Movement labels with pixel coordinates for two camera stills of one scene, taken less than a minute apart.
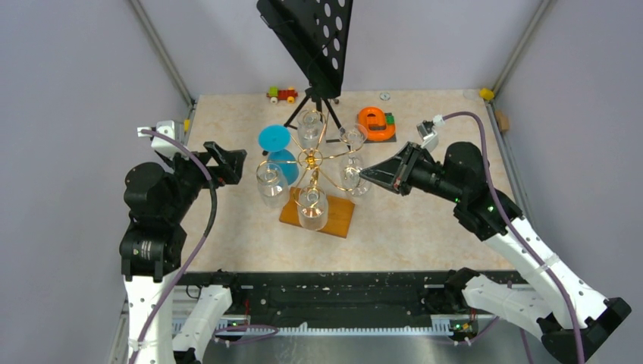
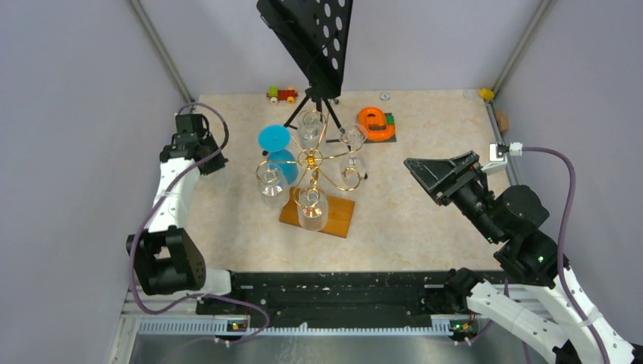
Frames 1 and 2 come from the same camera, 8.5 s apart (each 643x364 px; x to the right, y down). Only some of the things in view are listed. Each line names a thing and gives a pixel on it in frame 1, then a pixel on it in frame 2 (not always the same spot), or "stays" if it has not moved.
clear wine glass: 312,206 stays
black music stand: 309,37 stays
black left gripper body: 218,173 -> 214,164
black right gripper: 394,174 -> 434,172
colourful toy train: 274,94 stays
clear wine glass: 272,188 stays
